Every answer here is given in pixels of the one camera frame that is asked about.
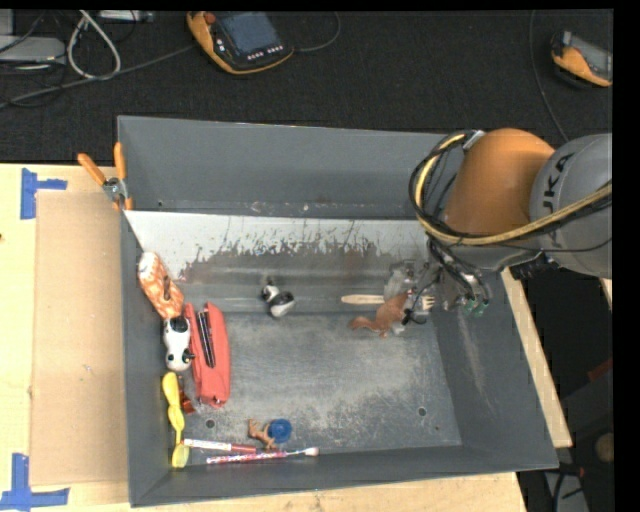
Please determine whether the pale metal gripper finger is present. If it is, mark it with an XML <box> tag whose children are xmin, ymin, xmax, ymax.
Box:
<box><xmin>393</xmin><ymin>298</ymin><xmax>435</xmax><ymax>335</ymax></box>
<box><xmin>383</xmin><ymin>260</ymin><xmax>425</xmax><ymax>301</ymax></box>

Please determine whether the brown toy squirrel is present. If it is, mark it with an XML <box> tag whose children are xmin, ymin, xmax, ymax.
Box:
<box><xmin>348</xmin><ymin>292</ymin><xmax>413</xmax><ymax>339</ymax></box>

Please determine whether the pale wooden fork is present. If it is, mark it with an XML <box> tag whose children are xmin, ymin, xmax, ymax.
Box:
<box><xmin>340</xmin><ymin>293</ymin><xmax>437</xmax><ymax>311</ymax></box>

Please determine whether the grey metal bin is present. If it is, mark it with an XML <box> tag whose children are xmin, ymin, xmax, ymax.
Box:
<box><xmin>115</xmin><ymin>115</ymin><xmax>560</xmax><ymax>509</ymax></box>

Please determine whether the small black and white toy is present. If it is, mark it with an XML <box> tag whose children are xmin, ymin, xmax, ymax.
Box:
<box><xmin>259</xmin><ymin>281</ymin><xmax>297</xmax><ymax>319</ymax></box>

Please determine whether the blue round cap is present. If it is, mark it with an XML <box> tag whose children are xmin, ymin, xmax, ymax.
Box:
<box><xmin>267</xmin><ymin>418</ymin><xmax>294</xmax><ymax>444</ymax></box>

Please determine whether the small brown toy animal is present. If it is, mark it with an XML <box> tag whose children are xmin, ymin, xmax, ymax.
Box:
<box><xmin>246</xmin><ymin>418</ymin><xmax>279</xmax><ymax>451</ymax></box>

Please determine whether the red toy toaster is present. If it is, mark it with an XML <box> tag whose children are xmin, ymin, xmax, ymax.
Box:
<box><xmin>183</xmin><ymin>301</ymin><xmax>232</xmax><ymax>409</ymax></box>

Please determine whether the long red and white stick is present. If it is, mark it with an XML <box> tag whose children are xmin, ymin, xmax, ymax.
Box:
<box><xmin>205</xmin><ymin>446</ymin><xmax>321</xmax><ymax>465</ymax></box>

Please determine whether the black and white toy cow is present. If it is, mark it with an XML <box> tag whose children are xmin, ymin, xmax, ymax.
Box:
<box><xmin>162</xmin><ymin>315</ymin><xmax>197</xmax><ymax>373</ymax></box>

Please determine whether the orange patterned soft toy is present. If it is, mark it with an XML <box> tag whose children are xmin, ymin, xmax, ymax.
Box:
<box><xmin>137</xmin><ymin>251</ymin><xmax>185</xmax><ymax>321</ymax></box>

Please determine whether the short red and white stick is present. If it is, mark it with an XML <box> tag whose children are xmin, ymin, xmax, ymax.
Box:
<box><xmin>182</xmin><ymin>438</ymin><xmax>259</xmax><ymax>455</ymax></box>

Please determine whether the small orange-red toy piece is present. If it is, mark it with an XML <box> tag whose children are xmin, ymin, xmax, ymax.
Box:
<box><xmin>177</xmin><ymin>383</ymin><xmax>197</xmax><ymax>416</ymax></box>

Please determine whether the brown cardboard board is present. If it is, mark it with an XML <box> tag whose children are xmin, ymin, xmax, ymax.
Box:
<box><xmin>28</xmin><ymin>189</ymin><xmax>132</xmax><ymax>487</ymax></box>

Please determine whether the yellow toy propeller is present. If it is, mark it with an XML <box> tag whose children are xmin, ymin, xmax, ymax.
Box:
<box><xmin>160</xmin><ymin>371</ymin><xmax>192</xmax><ymax>470</ymax></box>

